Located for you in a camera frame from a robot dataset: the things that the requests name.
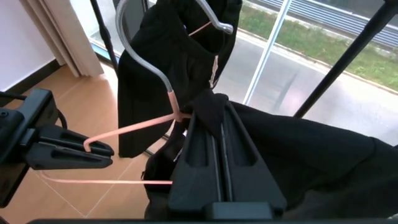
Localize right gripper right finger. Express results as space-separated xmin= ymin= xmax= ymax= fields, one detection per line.
xmin=220 ymin=101 xmax=287 ymax=219

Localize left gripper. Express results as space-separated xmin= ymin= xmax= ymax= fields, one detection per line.
xmin=0 ymin=88 xmax=115 ymax=208

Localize black shorts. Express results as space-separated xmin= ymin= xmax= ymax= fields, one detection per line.
xmin=117 ymin=0 xmax=243 ymax=159

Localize black garment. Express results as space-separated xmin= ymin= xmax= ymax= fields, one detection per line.
xmin=141 ymin=88 xmax=398 ymax=220

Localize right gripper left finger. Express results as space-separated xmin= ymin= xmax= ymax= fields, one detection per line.
xmin=169 ymin=112 xmax=223 ymax=219

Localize pink clothes hanger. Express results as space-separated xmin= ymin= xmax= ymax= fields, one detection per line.
xmin=188 ymin=21 xmax=213 ymax=37
xmin=39 ymin=0 xmax=234 ymax=186

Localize black cable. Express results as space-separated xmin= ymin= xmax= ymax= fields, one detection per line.
xmin=0 ymin=91 xmax=68 ymax=130

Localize beige curtain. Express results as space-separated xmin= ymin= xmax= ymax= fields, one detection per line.
xmin=19 ymin=0 xmax=105 ymax=78

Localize window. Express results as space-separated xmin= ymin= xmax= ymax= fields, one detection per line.
xmin=70 ymin=0 xmax=398 ymax=147

